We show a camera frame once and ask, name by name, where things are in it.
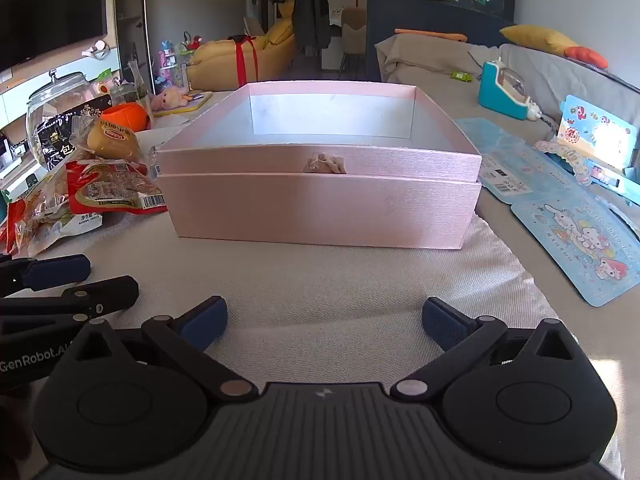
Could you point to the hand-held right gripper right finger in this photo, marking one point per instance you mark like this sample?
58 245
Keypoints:
444 325

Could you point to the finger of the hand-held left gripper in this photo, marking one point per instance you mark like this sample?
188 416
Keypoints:
100 295
55 270

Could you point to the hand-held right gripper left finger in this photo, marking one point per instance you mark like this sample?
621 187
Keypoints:
205 322

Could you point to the pink cardboard box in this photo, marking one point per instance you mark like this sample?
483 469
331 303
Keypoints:
320 210

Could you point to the red and white snack packet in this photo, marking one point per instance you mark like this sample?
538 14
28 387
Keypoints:
45 220

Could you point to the black snack packet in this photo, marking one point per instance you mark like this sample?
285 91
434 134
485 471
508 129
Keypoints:
57 145

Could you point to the yellow bread bun packet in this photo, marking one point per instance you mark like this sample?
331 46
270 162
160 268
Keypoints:
112 142

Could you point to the blue cartoon sticker card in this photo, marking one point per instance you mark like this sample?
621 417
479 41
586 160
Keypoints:
570 245

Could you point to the glass jar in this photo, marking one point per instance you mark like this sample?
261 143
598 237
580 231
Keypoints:
50 102

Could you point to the orange pumpkin bucket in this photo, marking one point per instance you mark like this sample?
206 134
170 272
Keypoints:
127 115

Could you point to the pale blue card sheet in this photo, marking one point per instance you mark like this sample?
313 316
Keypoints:
500 155

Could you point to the pink plush toy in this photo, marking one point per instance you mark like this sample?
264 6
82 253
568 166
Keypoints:
172 97

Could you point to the teal toy machine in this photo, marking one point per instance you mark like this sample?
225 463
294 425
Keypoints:
500 92

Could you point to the cartoon toy box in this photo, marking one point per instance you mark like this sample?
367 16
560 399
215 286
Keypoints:
595 135

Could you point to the yellow armchair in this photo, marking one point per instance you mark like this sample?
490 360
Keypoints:
215 67

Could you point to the television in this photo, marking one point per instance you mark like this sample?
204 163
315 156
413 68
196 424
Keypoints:
50 5

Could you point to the red ribbon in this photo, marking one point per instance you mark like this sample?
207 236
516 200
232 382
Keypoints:
242 60

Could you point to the grey sofa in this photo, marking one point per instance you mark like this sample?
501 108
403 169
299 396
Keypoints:
425 60

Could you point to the orange cloth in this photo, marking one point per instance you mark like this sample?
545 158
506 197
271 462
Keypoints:
430 35

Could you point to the yellow pillow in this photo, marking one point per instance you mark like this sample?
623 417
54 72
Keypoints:
540 37

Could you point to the orange pillow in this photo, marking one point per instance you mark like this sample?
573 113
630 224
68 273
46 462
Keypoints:
587 56

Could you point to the dark blue cabinet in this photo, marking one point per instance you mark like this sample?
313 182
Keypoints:
425 20

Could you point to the beige dining chair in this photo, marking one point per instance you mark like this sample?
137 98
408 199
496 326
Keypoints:
355 32

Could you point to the dark coat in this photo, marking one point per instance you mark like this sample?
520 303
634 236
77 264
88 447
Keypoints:
310 10

